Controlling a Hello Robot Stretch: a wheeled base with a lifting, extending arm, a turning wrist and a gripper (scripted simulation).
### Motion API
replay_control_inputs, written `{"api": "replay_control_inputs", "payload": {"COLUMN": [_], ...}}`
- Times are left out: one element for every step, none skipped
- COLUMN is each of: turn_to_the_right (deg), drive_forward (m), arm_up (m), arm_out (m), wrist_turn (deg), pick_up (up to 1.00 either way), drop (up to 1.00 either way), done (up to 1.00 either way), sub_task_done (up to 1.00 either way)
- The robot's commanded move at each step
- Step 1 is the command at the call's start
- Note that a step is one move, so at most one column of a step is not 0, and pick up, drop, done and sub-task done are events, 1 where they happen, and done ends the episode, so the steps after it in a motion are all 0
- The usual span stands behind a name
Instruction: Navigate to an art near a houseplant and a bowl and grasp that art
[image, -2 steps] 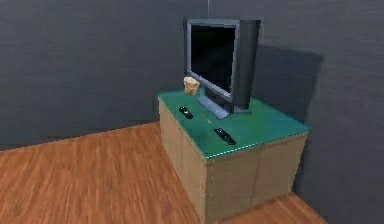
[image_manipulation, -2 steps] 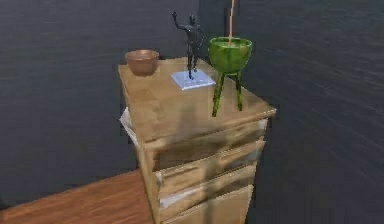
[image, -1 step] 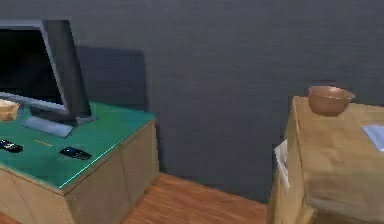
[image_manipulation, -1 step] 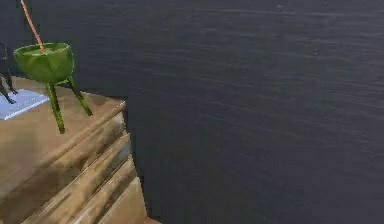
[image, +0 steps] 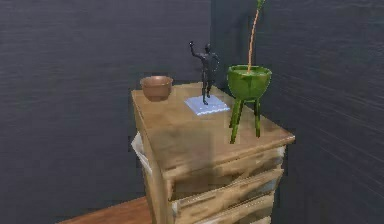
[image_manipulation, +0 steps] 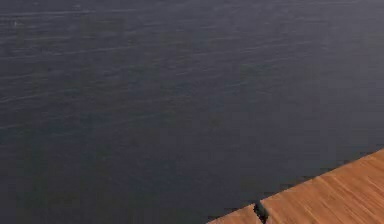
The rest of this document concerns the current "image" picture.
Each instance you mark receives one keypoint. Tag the brown bowl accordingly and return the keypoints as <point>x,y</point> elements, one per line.
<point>156,87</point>

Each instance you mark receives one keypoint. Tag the houseplant in green legged pot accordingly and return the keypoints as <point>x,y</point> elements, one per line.
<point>248,83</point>

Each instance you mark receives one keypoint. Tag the wooden chest of drawers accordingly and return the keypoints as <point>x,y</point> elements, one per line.
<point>186,143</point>

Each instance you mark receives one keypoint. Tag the black figure statue white base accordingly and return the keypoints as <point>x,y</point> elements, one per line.
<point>208,71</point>

